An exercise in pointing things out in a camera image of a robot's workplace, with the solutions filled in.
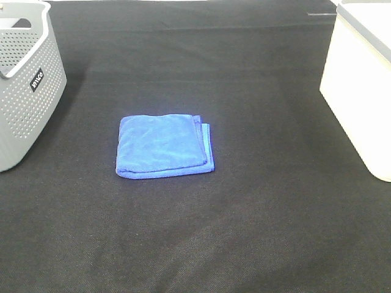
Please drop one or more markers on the white storage box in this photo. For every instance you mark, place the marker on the white storage box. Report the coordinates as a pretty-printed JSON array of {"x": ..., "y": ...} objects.
[{"x": 356, "y": 80}]

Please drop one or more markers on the folded blue towel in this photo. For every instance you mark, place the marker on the folded blue towel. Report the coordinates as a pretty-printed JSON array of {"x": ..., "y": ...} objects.
[{"x": 163, "y": 146}]

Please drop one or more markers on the black table mat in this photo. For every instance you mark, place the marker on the black table mat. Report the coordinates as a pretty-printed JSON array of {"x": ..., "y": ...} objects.
[{"x": 290, "y": 207}]

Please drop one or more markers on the grey perforated laundry basket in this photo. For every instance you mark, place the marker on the grey perforated laundry basket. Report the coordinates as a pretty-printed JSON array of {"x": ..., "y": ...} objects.
[{"x": 33, "y": 78}]

